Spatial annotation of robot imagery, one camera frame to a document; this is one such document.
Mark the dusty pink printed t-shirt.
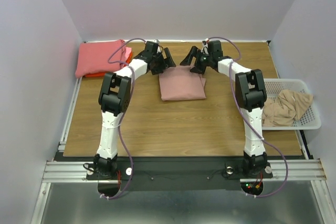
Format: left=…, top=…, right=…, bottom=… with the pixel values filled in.
left=159, top=66, right=206, bottom=101

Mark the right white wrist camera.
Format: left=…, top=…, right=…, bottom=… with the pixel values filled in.
left=201, top=38, right=209, bottom=55

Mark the folded orange red t-shirt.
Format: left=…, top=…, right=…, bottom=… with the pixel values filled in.
left=85, top=62, right=129, bottom=78

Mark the folded coral pink t-shirt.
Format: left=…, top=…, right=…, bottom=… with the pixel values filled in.
left=75, top=39, right=125, bottom=79

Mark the beige crumpled t-shirt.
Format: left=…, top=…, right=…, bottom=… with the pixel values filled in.
left=262, top=89, right=313, bottom=127

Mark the folded light pink t-shirt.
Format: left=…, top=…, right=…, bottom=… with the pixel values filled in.
left=124, top=47, right=133, bottom=62

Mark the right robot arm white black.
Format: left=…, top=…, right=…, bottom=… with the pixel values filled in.
left=180, top=39, right=267, bottom=177

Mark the aluminium frame rail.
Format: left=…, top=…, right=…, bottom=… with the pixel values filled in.
left=42, top=162, right=87, bottom=183
left=53, top=78, right=82, bottom=159

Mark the aluminium frame rail left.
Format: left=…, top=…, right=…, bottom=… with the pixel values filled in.
left=53, top=78, right=82, bottom=159

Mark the aluminium frame rail front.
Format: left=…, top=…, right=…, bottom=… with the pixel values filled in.
left=42, top=162, right=87, bottom=183

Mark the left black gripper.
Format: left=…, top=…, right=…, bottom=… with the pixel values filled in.
left=151, top=48, right=175, bottom=76

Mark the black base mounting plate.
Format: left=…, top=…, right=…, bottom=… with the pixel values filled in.
left=85, top=156, right=273, bottom=194

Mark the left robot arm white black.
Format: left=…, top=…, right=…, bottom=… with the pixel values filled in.
left=91, top=41, right=176, bottom=179

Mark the white plastic laundry basket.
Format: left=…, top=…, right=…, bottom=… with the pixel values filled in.
left=262, top=79, right=321, bottom=131

